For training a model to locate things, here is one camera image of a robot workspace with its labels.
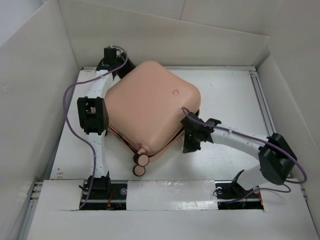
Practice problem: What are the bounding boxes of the pink hard-shell suitcase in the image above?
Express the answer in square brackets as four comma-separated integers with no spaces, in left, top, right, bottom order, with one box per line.
[104,61,201,177]

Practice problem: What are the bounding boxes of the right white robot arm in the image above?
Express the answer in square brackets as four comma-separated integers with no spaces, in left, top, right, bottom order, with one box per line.
[181,107,297,202]

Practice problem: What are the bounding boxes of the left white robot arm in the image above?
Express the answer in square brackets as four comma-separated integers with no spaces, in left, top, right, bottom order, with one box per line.
[76,45,135,200]

